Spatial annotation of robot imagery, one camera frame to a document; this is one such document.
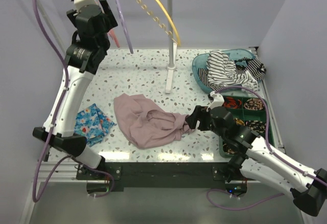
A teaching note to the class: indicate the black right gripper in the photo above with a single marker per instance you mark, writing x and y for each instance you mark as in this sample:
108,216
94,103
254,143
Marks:
199,113

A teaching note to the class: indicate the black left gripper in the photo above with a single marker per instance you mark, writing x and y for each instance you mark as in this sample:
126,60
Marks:
107,10

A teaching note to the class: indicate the pink plastic hanger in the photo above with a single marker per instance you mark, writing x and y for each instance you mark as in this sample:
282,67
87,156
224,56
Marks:
114,37

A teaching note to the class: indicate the pink tank top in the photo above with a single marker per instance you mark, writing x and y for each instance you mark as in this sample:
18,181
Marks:
145,124

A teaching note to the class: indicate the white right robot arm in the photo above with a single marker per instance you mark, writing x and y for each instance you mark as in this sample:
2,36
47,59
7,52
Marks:
256,159

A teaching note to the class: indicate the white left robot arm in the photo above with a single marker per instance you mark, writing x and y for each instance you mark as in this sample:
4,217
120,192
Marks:
89,47

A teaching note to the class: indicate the purple plastic hanger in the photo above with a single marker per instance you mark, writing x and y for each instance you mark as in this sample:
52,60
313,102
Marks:
124,26

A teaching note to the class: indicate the yellow plastic hanger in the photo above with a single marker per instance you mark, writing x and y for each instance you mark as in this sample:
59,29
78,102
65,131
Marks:
167,25

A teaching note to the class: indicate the grey white hanger rack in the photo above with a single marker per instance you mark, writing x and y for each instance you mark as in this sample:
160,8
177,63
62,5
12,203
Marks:
172,46

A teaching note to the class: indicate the black white striped garment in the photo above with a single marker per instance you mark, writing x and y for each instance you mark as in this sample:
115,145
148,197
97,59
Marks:
232,68

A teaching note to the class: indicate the teal plastic basket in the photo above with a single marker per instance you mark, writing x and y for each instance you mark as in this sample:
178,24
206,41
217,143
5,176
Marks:
199,64

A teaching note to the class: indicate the green compartment tray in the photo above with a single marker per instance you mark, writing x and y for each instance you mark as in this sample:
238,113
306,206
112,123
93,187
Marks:
249,112

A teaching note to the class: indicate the blue floral cloth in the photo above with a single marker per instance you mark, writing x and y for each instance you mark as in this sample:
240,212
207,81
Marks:
93,124

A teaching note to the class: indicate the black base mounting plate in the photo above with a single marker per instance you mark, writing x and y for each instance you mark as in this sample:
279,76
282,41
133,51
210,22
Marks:
171,175

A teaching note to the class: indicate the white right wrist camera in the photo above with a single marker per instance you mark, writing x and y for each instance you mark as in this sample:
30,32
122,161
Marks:
216,100

